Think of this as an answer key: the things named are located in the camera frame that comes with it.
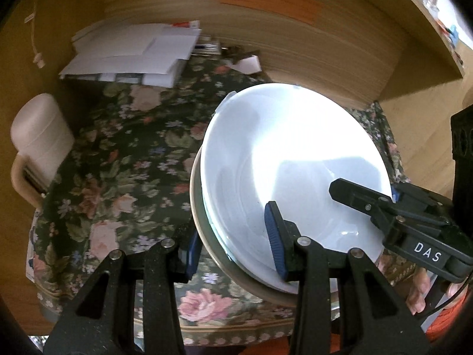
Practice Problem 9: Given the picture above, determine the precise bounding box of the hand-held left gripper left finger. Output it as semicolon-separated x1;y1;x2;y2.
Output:
43;225;203;355

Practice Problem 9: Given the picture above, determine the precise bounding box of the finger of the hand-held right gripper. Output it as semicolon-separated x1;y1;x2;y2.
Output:
329;178;400;237
392;183;457;226

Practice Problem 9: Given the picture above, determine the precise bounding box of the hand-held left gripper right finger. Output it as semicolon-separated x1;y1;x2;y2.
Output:
264;201;431;355

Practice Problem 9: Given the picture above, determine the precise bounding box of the dark brown plate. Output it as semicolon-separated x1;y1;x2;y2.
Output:
189;148;341;307

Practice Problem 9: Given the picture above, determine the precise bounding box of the white plate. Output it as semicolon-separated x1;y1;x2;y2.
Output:
200;83;393;293

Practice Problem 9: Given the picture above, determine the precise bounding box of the person's right hand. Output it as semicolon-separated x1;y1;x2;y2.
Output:
406;265;470;316

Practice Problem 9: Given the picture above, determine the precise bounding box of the floral tablecloth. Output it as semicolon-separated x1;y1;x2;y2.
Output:
26;57;411;343

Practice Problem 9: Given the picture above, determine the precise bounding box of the small white paper box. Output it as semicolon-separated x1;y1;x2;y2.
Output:
229;55;263;75

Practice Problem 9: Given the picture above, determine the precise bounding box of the beige mug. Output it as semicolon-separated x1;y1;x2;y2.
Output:
10;93;76;208

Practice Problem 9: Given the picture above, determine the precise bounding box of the stack of white papers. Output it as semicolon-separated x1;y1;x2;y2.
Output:
59;22;203;87

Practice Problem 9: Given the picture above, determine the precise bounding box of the orange sticky note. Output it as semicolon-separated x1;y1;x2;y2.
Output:
221;0;322;23

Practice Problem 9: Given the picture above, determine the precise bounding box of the white charging cable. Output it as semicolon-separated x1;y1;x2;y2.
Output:
24;0;47;68

